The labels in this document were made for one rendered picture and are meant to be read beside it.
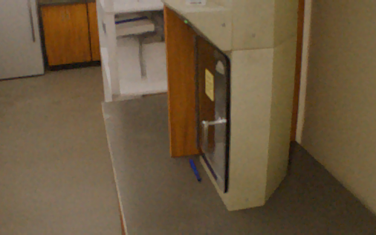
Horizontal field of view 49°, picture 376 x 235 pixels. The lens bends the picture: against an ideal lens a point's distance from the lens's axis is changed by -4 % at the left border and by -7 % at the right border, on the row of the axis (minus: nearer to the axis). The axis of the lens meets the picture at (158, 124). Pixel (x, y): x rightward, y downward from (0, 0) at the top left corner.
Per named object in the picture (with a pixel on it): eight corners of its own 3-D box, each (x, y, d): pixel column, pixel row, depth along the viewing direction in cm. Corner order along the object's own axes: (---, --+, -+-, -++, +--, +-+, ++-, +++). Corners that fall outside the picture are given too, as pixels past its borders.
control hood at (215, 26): (197, 26, 133) (196, -5, 129) (232, 50, 103) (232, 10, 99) (160, 29, 131) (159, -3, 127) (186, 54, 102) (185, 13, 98)
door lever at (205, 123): (221, 151, 119) (218, 146, 121) (222, 119, 115) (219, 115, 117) (203, 153, 118) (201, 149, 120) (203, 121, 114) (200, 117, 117)
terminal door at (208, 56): (199, 149, 149) (197, 33, 133) (227, 195, 121) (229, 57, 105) (197, 149, 149) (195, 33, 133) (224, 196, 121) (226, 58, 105)
